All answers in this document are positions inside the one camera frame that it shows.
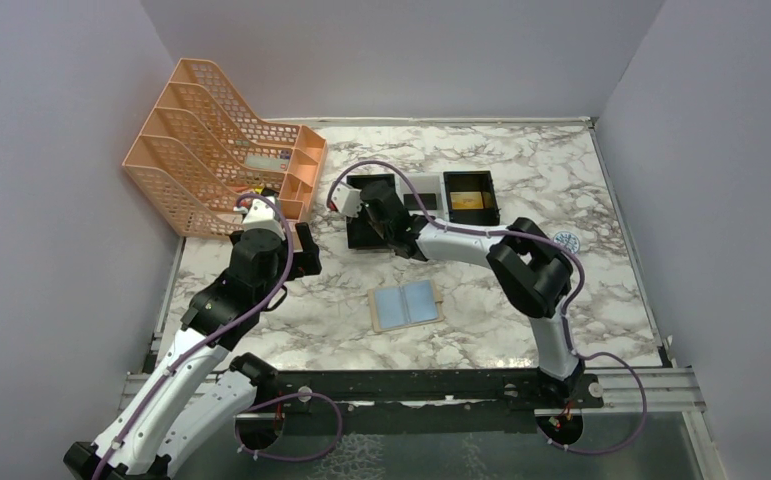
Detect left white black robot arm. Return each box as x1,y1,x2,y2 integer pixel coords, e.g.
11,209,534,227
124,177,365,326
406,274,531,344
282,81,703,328
64,222,321,479

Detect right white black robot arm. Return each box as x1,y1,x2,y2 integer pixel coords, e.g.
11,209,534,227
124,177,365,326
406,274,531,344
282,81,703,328
332,181,584,407

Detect black card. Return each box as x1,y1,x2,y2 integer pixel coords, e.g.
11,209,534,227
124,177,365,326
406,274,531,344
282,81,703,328
405,193,438,210

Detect gold card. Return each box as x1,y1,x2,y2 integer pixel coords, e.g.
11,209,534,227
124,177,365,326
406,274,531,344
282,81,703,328
450,191,485,210

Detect black left tray bin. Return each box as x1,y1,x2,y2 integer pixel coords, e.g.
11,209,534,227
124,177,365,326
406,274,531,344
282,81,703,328
345,174,395,250

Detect black tray bin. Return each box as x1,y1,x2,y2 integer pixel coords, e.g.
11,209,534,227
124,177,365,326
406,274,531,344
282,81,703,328
345,174,395,250
443,170,500,227

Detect black right tray bin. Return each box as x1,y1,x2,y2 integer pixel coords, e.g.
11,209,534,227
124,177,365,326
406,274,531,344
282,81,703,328
443,170,500,227

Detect items in organizer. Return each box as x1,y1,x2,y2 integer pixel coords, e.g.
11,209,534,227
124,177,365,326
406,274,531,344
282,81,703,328
210,142,293,196

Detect peach plastic file organizer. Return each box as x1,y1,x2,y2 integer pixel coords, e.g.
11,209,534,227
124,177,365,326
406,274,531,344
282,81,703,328
123,58,328,238

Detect blue white round tin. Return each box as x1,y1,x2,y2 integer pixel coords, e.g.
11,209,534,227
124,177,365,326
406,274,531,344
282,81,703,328
553,230,582,255

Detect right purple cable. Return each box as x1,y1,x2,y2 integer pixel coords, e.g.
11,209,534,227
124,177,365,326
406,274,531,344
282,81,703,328
326,160,650,457

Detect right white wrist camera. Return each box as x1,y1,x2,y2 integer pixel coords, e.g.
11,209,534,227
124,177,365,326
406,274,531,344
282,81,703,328
328,182,362,218

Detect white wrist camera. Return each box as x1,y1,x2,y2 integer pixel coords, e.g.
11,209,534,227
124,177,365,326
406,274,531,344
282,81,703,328
328,182,362,218
236,197,286,239

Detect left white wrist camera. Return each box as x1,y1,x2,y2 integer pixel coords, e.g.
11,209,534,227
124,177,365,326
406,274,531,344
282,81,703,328
236,197,286,239

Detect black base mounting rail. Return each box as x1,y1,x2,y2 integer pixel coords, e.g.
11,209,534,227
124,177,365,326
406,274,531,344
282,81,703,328
234,368,604,445

